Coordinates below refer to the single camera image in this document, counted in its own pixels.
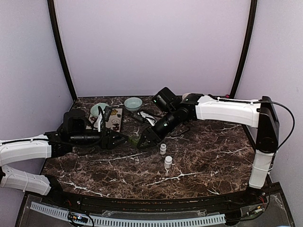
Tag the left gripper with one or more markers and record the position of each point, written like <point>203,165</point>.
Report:
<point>106,141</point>

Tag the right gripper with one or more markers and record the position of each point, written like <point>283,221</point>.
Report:
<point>151,134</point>

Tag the white pill bottle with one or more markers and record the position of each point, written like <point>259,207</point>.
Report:
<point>168,162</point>
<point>163,149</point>

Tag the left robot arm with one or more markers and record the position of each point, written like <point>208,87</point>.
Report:
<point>72,133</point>

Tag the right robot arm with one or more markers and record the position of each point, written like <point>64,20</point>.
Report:
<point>256,113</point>

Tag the square floral ceramic plate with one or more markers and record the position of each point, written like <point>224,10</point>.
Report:
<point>114,122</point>

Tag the right teal ceramic bowl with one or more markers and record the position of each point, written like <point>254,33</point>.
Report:
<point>133,104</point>

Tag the teal ceramic bowl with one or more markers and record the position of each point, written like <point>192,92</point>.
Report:
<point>94,109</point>
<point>133,104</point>

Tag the left teal ceramic bowl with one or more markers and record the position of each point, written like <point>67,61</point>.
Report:
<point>94,109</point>

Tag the cream coral-print mug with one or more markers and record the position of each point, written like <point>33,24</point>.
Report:
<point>185,95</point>

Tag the small green circuit board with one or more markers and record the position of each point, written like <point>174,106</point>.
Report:
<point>77,218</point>

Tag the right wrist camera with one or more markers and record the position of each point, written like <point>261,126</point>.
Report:
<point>144,117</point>

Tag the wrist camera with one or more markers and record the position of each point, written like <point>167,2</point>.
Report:
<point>144,117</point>
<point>103,117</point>

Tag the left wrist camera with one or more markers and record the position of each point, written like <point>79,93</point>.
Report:
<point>103,117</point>

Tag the black front table rail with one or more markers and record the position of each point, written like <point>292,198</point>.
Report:
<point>138,193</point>

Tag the white slotted cable duct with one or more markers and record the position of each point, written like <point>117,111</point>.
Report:
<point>132,219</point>

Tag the left black frame post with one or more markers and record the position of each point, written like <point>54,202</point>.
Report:
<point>60,50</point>

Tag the black frame post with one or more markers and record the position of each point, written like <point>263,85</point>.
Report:
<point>245,47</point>
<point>60,50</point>

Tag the right black frame post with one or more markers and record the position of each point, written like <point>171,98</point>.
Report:
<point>245,47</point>

